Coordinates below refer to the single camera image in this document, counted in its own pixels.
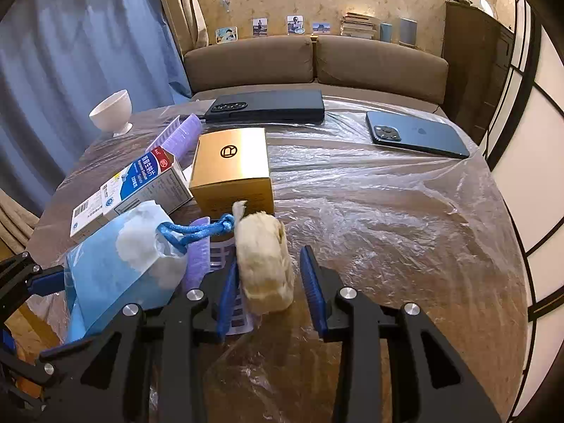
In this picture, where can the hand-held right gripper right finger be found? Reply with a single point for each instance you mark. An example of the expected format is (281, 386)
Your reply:
(315, 293)

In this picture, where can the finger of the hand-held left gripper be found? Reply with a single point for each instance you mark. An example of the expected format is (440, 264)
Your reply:
(46, 283)
(66, 349)

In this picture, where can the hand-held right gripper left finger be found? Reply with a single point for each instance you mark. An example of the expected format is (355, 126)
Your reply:
(227, 293)

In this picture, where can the blue plastic bag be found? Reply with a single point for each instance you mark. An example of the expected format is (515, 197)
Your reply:
(101, 273)

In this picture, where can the golden cardboard box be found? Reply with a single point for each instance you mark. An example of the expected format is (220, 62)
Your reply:
(233, 172)

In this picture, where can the white card with purple squares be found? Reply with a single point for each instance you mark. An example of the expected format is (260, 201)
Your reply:
(218, 255)

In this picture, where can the purple bristle brush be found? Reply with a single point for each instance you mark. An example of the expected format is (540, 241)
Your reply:
(197, 260)

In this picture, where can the beige ribbed cloth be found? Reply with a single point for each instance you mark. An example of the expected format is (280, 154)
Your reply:
(15, 220)

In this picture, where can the clear plastic table cover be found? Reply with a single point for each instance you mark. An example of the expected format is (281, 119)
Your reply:
(374, 211)

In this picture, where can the white and blue medicine box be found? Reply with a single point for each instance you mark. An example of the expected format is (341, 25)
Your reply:
(132, 185)

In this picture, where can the purple ribbed plastic comb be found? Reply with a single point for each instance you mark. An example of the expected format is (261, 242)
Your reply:
(183, 134)

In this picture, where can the white ceramic bowl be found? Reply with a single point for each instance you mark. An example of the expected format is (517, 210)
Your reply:
(112, 105)

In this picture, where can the black smartphone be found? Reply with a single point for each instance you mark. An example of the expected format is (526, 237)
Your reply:
(273, 105)

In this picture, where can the blue curtain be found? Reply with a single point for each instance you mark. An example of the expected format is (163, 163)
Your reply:
(66, 53)

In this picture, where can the brown sofa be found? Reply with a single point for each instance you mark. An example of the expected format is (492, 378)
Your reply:
(251, 61)

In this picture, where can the photo card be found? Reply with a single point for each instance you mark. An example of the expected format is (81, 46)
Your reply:
(260, 27)
(227, 35)
(295, 24)
(321, 28)

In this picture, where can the small light blue box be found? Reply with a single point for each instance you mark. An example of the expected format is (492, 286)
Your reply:
(386, 32)

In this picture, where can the stack of books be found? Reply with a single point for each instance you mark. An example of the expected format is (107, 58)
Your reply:
(359, 25)

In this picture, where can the black framed white partition screen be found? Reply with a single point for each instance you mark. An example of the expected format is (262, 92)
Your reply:
(542, 141)

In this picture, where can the large light blue box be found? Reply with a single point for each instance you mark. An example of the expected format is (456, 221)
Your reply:
(408, 31)

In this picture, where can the dark wooden cabinet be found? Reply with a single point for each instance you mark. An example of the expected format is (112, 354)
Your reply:
(478, 61)

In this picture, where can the beige window curtain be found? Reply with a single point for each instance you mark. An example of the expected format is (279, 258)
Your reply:
(180, 4)

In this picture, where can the white round plate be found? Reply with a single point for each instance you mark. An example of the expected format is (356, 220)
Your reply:
(487, 8)

